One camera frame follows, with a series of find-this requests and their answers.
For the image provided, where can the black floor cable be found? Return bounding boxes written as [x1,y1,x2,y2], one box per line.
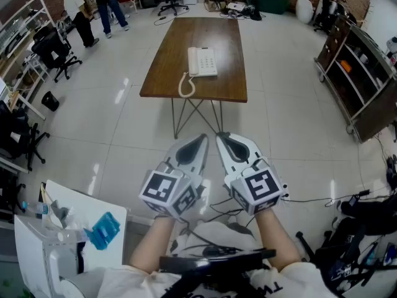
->
[153,7,190,27]
[279,188,375,207]

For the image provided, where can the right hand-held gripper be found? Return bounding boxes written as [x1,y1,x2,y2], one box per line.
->
[216,132,288,216]

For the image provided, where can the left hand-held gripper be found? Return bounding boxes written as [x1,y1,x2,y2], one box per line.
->
[138,134,208,220]

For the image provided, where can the black metal table legs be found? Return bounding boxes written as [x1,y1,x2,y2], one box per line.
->
[171,97,225,140]

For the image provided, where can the black mesh office chair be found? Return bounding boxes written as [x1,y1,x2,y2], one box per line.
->
[30,26,83,84]

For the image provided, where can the black bag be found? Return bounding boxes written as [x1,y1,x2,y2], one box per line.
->
[244,5,263,22]

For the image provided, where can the black backpack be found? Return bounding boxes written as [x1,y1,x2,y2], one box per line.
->
[339,193,397,237]

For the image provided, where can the person's white shirt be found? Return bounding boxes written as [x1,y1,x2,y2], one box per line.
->
[96,219,339,298]

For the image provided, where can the person's left forearm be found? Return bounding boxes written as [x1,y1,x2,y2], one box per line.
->
[128,215,178,274]

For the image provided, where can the white metal shelf rack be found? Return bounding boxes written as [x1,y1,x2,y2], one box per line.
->
[0,0,57,121]

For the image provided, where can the person's right forearm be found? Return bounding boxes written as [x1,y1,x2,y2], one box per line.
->
[254,210,303,273]

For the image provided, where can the black waste bin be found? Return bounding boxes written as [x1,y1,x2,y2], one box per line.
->
[41,91,61,112]

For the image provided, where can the white beanbag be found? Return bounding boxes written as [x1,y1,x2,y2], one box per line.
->
[295,0,315,25]

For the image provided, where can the beige curved cable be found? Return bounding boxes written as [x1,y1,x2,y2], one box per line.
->
[178,71,197,99]

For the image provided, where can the black chest rig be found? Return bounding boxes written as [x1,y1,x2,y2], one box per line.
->
[159,248,277,293]

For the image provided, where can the wooden shelf cart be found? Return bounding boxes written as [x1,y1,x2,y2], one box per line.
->
[313,14,397,144]

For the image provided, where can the white telephone base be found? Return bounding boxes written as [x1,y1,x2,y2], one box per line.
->
[187,47,218,78]

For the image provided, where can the clear plastic water bottle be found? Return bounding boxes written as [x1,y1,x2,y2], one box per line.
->
[21,201,52,218]

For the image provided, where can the white side table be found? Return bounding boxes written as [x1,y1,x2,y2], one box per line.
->
[14,179,128,298]

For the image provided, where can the blue plastic holder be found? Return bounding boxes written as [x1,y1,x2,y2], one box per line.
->
[83,211,122,251]

